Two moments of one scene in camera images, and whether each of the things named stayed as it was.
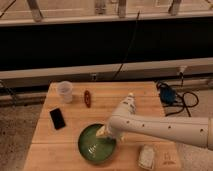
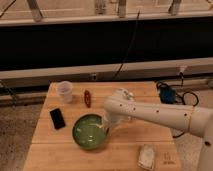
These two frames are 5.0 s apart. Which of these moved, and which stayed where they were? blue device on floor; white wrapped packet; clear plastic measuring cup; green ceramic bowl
Moved: green ceramic bowl
Stayed: blue device on floor; white wrapped packet; clear plastic measuring cup
